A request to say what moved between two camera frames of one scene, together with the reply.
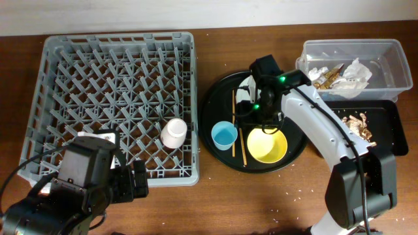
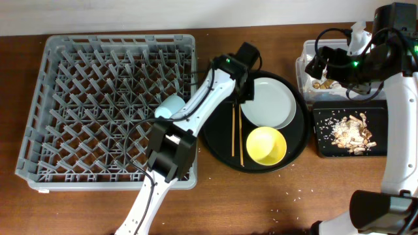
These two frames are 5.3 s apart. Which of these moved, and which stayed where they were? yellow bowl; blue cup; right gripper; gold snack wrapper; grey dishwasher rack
Moved: right gripper; blue cup
Stayed: gold snack wrapper; grey dishwasher rack; yellow bowl
